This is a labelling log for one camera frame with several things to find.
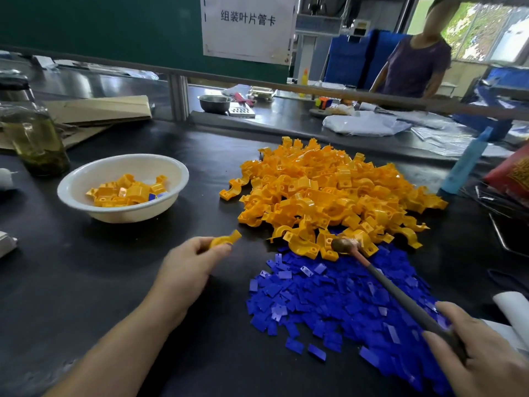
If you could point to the person's left hand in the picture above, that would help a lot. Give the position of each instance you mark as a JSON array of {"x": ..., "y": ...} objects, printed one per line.
[{"x": 186, "y": 272}]

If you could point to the person's right hand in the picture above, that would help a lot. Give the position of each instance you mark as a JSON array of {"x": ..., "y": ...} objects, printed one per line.
[{"x": 487, "y": 359}]

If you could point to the person's right thumb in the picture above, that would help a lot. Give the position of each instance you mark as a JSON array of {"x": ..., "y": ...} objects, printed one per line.
[{"x": 438, "y": 347}]

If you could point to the person's left thumb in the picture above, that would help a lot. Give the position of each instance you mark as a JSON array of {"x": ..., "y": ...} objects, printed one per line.
[{"x": 215, "y": 255}]

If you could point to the yellow plastic pipe clamp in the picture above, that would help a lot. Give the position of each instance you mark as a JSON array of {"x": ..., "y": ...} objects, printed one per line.
[{"x": 225, "y": 239}]

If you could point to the person's left forearm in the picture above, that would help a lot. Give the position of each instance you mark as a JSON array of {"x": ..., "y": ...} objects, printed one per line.
[{"x": 107, "y": 355}]

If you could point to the white paper roll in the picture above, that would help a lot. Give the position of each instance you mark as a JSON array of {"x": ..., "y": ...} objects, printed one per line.
[{"x": 514, "y": 314}]

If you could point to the pile of blue plastic plates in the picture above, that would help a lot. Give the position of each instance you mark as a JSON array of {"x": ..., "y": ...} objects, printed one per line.
[{"x": 347, "y": 310}]

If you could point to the assembled yellow clamps heap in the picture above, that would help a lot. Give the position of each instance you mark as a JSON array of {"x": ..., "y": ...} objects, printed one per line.
[{"x": 126, "y": 192}]

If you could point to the white bowl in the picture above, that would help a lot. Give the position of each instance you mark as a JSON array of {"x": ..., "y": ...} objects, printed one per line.
[{"x": 123, "y": 188}]

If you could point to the pile of yellow pipe clamps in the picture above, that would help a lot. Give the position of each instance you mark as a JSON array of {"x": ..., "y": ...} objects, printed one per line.
[{"x": 330, "y": 194}]

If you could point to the grey calculator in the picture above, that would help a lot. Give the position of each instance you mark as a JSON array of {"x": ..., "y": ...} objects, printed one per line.
[{"x": 241, "y": 110}]

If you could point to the metal bowl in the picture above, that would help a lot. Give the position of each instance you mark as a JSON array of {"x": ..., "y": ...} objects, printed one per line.
[{"x": 215, "y": 103}]

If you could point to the light blue plastic bottle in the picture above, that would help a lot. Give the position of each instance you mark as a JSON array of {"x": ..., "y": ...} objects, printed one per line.
[{"x": 465, "y": 163}]

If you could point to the folded cardboard sheet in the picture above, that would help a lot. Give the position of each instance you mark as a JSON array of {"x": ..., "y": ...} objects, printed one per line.
[{"x": 99, "y": 109}]

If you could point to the colourful puzzle cube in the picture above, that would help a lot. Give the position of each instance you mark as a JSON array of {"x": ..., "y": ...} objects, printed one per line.
[{"x": 322, "y": 102}]

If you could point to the red patterned packet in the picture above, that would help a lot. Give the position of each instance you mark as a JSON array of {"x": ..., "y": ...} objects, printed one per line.
[{"x": 510, "y": 173}]

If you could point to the yellow glue bottle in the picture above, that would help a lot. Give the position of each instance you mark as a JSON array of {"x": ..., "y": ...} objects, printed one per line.
[{"x": 304, "y": 80}]

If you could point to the white plastic bags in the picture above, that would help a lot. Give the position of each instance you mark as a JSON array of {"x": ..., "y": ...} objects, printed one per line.
[{"x": 363, "y": 123}]

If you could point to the glass tea bottle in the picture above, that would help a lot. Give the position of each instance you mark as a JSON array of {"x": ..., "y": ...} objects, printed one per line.
[{"x": 33, "y": 136}]

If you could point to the white paper sign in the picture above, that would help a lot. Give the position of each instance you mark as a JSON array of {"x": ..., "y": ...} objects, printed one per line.
[{"x": 248, "y": 26}]

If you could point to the blue plastic crates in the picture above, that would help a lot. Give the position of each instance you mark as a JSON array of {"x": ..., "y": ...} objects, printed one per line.
[{"x": 363, "y": 59}]

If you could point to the aluminium frame rail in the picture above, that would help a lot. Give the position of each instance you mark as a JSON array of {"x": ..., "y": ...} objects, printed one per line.
[{"x": 264, "y": 88}]

